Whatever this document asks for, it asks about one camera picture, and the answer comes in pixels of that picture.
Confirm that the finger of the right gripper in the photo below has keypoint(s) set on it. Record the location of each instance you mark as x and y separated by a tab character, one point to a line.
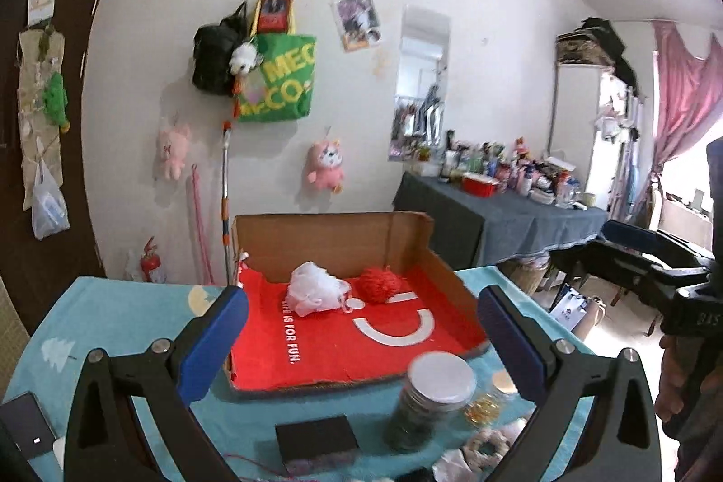
667	248
653	286

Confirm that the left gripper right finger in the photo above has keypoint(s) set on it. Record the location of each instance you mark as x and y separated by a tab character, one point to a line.
546	372

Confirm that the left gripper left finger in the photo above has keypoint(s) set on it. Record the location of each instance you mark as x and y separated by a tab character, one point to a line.
176	373

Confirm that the cream lace scrunchie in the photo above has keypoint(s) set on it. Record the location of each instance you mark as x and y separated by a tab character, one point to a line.
486	449

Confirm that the sheer white organza scrunchie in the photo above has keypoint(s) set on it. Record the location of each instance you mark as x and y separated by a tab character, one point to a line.
453	467

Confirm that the white mesh bath pouf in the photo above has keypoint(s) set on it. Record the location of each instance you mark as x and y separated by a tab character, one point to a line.
313	289

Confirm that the red mesh bath pouf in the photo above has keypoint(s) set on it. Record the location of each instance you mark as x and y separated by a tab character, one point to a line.
377	285

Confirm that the person's right hand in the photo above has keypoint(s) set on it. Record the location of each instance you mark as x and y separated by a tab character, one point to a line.
684	420

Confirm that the small jar of gold capsules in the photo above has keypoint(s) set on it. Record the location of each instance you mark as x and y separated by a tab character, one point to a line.
486	407

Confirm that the wicker basket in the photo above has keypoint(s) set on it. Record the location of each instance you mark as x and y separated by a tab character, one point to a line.
528	275

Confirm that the red fire extinguisher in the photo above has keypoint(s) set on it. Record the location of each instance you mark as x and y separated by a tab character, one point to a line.
151	266

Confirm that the tall jar of tea leaves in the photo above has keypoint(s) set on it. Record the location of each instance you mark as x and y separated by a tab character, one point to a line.
437	384

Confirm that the white power bank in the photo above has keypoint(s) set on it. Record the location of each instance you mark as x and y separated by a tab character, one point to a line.
59	451

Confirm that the white wardrobe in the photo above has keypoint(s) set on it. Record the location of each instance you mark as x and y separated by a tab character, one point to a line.
594	113

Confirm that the pink stick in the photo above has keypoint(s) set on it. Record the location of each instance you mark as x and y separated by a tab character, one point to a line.
207	270

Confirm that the black colourful tin box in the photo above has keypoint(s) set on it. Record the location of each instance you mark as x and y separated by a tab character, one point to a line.
316	446

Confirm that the smartphone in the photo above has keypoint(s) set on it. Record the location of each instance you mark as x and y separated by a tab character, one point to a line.
28	426

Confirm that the pink curtain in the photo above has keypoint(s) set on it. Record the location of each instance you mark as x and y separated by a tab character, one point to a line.
689	99

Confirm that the teal fleece table blanket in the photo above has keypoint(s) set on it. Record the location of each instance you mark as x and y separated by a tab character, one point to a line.
124	318

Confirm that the side table with grey cloth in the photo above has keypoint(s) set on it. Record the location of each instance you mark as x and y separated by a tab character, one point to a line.
471	231

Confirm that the cardboard box with red liner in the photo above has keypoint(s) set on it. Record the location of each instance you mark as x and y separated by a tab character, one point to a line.
280	353

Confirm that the dark brown door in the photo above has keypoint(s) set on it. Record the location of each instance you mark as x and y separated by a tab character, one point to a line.
47	239

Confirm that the red basin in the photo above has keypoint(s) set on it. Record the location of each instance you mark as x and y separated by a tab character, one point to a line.
482	186

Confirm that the white plastic bag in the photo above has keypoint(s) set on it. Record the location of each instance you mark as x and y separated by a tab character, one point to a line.
49	211

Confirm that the green plush toy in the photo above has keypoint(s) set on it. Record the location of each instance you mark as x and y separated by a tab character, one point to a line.
55	102

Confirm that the green tote bag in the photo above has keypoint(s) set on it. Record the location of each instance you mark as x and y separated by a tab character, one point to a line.
281	88

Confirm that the small white plush dog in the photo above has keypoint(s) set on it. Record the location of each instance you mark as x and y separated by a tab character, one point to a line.
245	59

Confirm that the hanging fabric organizer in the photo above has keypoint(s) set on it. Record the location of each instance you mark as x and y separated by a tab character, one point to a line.
41	55

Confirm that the red framed picture in bag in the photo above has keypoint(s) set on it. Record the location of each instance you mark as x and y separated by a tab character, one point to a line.
274	16

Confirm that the pink bunny plush on wall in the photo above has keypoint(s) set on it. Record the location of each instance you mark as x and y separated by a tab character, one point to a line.
173	144

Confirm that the mop handle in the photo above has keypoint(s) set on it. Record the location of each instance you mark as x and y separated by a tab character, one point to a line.
227	247

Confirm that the wall mirror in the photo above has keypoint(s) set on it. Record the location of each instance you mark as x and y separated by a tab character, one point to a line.
420	92

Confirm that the pink cat plush on wall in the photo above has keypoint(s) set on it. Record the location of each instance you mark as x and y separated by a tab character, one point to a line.
324	168

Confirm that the black backpack on wall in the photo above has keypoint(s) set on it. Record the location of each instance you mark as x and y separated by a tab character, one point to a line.
213	47

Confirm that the photo poster on wall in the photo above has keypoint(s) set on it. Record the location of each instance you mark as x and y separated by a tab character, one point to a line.
357	23

